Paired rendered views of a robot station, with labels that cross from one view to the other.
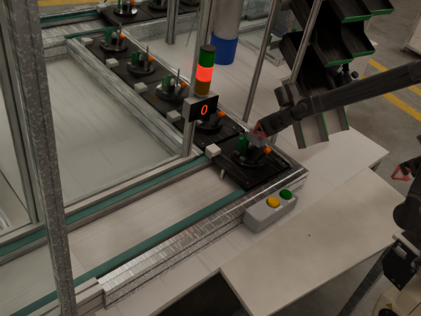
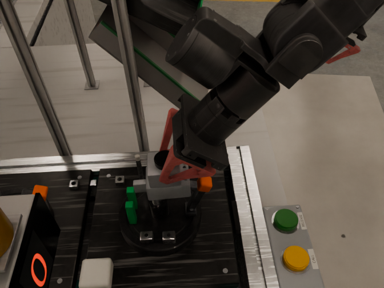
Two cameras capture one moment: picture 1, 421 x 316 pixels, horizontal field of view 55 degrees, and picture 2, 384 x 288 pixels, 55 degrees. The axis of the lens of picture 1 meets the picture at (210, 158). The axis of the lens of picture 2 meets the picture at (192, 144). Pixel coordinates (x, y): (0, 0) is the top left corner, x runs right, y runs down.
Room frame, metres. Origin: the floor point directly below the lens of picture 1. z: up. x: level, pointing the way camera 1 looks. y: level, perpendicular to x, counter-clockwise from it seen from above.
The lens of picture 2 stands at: (0.93, 0.05, 1.52)
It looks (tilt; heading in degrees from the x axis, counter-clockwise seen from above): 47 degrees down; 317
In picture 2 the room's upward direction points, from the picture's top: 2 degrees counter-clockwise
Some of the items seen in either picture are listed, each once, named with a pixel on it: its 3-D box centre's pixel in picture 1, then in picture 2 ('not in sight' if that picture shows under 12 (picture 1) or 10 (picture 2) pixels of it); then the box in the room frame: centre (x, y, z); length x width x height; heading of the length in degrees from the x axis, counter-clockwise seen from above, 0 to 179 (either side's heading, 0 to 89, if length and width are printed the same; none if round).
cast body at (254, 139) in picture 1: (255, 132); (160, 174); (1.20, -0.15, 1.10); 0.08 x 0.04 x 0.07; 50
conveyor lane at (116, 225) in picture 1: (181, 194); not in sight; (1.00, 0.08, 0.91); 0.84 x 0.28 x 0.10; 138
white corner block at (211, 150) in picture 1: (212, 151); (97, 277); (1.20, 0.00, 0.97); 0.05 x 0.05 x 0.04; 48
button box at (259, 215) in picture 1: (270, 208); (292, 267); (1.00, -0.25, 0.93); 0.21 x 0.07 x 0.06; 138
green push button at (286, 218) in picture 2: (285, 194); (285, 221); (1.06, -0.29, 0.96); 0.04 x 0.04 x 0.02
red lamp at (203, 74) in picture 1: (204, 71); not in sight; (1.15, 0.07, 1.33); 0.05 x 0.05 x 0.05
